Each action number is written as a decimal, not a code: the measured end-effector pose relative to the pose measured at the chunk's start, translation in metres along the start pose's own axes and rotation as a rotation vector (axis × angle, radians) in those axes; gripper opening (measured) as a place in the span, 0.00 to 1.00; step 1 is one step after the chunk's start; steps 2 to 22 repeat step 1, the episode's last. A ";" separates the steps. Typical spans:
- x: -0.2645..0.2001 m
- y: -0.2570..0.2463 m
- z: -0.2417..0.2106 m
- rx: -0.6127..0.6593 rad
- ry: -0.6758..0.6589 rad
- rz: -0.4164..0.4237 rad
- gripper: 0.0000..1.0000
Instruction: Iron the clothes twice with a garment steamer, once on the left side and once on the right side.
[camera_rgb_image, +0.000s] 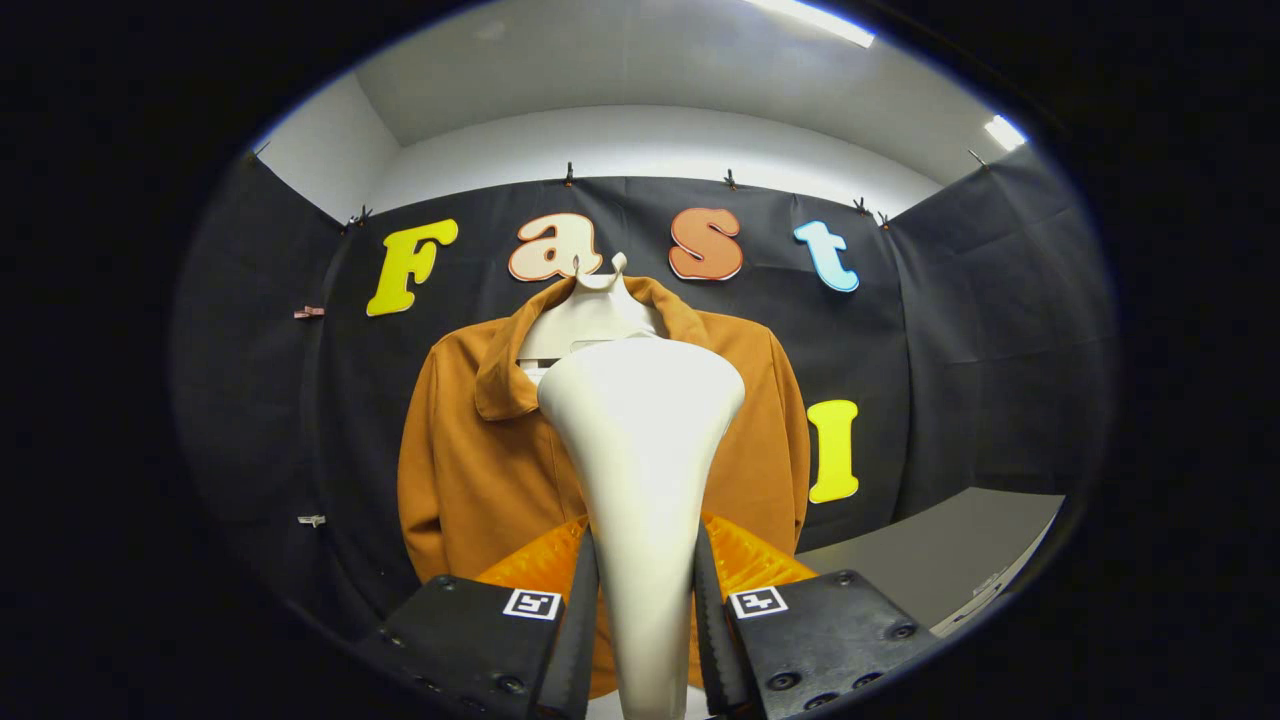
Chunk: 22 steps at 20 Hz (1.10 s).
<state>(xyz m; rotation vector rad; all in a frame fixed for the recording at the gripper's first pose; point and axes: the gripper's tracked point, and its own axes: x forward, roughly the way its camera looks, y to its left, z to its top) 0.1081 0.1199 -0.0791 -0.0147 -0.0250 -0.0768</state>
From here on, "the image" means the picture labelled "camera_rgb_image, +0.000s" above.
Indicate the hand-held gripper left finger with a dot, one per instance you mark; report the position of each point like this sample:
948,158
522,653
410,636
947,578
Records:
580,620

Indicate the white garment steamer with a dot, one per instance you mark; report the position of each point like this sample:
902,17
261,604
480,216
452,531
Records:
640,440

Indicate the small ceiling light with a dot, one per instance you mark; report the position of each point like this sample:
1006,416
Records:
1004,132

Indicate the white mannequin hanger stand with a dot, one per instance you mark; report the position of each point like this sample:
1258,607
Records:
580,320

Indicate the long ceiling light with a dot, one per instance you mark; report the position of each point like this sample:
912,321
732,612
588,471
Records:
815,20

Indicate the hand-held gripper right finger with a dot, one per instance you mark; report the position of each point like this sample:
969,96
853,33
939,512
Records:
712,620

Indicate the orange button-up shirt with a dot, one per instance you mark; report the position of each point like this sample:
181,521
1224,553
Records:
480,470

